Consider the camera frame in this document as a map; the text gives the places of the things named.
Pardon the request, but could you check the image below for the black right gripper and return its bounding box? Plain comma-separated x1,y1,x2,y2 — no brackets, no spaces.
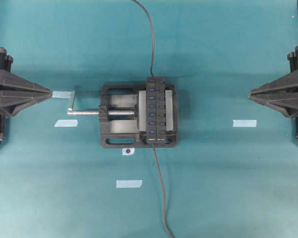
249,45,298,141

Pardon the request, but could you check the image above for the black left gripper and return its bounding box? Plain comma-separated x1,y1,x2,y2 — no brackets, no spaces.
0,47,52,144

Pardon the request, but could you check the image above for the black multiport USB hub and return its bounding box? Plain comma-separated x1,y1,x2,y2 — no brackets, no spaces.
146,77,166,144

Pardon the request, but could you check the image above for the blue tape near crank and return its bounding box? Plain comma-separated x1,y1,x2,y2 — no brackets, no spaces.
52,91,71,99

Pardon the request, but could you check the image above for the blue tape left lower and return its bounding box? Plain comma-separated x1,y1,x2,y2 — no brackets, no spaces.
54,119,78,127

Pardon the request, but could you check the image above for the blue tape right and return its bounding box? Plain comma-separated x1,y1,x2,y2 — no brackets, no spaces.
233,119,257,127

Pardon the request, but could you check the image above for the black bench vise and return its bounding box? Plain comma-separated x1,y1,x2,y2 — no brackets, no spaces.
67,84,178,148

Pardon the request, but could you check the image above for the tape with black dot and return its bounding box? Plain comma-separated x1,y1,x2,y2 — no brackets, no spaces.
122,148,135,156

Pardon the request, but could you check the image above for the blue tape bottom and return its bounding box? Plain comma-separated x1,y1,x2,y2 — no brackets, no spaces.
116,179,143,188

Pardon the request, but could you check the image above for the black hub power cable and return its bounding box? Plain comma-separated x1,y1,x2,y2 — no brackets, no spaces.
151,143,175,238

